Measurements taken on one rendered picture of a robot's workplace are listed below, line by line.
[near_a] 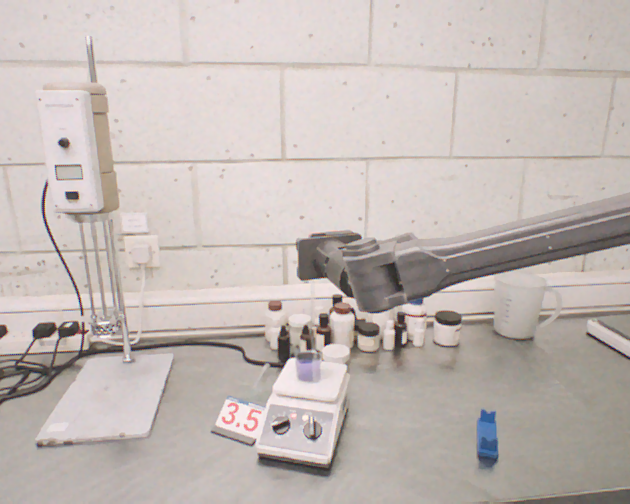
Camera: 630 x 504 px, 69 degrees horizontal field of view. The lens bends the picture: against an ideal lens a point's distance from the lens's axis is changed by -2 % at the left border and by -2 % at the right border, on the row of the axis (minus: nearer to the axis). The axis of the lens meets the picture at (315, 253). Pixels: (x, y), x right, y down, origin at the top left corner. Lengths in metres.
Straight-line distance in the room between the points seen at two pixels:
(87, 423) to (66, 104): 0.57
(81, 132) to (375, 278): 0.55
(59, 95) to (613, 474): 1.09
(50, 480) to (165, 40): 0.93
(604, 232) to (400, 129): 0.80
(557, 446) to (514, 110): 0.83
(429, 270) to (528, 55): 0.96
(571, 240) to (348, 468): 0.51
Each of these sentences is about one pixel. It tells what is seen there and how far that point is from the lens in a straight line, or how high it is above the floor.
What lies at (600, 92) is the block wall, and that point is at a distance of 1.52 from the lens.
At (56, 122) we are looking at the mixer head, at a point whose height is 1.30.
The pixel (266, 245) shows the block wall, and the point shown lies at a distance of 1.25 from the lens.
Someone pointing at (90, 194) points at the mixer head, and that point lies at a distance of 0.88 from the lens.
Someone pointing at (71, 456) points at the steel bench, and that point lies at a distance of 0.96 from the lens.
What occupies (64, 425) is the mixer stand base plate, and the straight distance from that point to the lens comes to 1.02.
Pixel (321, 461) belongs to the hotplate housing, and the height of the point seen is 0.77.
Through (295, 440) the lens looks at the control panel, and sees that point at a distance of 0.84.
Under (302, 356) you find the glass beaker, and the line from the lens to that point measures 0.85.
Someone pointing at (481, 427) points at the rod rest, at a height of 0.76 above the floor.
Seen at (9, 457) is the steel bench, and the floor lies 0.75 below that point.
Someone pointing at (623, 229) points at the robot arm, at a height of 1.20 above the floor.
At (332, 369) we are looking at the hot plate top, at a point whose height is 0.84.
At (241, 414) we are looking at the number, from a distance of 0.92.
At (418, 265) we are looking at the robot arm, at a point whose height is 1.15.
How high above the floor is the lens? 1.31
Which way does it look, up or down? 16 degrees down
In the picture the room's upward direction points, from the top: straight up
